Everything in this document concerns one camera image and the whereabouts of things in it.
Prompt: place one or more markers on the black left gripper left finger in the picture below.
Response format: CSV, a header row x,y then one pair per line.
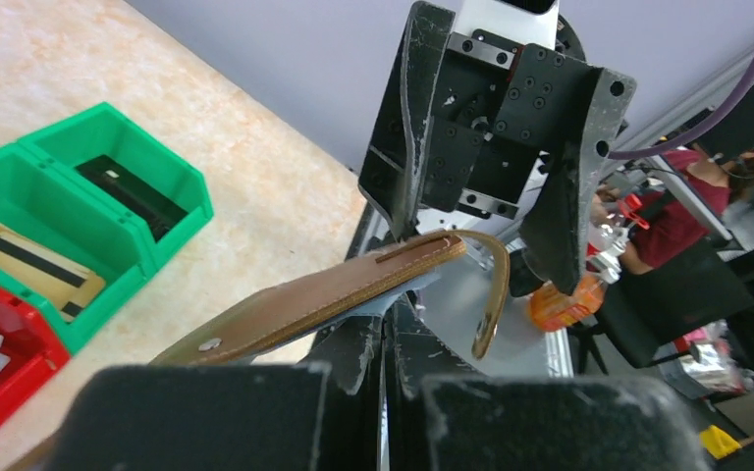
x,y
194,418

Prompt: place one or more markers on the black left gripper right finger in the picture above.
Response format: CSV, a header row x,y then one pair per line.
x,y
585,423

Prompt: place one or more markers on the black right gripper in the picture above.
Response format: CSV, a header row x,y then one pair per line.
x,y
500,106

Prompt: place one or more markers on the brown leather card holder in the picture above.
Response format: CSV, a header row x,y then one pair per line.
x,y
334,317

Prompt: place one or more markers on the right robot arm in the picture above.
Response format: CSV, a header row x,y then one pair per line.
x,y
525,22

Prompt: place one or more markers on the black VIP card stack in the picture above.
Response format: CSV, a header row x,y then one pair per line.
x,y
160,213

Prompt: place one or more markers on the gold credit card stack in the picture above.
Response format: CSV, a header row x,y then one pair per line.
x,y
69,286

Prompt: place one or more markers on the green bin with black cards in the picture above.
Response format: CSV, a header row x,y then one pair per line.
x,y
104,130

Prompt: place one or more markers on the green bin with gold cards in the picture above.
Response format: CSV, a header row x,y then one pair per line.
x,y
41,204

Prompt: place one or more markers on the black office chair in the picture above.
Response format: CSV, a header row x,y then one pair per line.
x,y
641,313

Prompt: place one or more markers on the orange drink bottle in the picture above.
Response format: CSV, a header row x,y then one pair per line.
x,y
607,238

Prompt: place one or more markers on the person in red shirt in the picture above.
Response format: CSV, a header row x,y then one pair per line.
x,y
673,228

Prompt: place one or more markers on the red plastic bin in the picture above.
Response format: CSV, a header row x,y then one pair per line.
x,y
0,370

